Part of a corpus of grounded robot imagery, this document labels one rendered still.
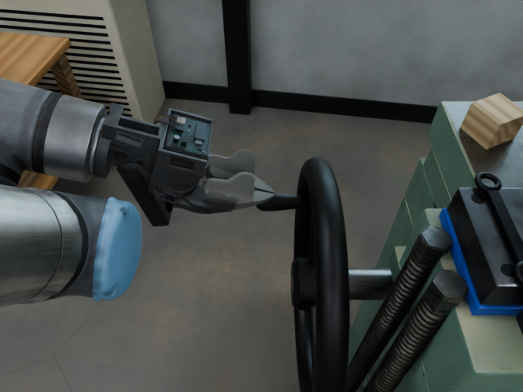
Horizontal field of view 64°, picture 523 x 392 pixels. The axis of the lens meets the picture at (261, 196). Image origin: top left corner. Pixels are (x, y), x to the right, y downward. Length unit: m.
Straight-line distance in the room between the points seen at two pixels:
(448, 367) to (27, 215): 0.32
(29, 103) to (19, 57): 1.08
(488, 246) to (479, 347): 0.07
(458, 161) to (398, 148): 1.35
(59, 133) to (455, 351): 0.40
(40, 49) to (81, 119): 1.11
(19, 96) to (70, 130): 0.06
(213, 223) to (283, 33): 0.82
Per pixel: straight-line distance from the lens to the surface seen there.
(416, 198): 0.68
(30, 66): 1.50
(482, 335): 0.34
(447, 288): 0.34
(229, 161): 0.52
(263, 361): 1.31
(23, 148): 0.48
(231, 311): 1.37
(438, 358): 0.38
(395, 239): 0.78
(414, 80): 1.94
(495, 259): 0.33
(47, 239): 0.32
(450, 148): 0.58
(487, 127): 0.56
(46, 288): 0.35
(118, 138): 0.47
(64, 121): 0.47
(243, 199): 0.51
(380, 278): 0.49
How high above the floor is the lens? 1.24
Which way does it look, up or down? 50 degrees down
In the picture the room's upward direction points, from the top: straight up
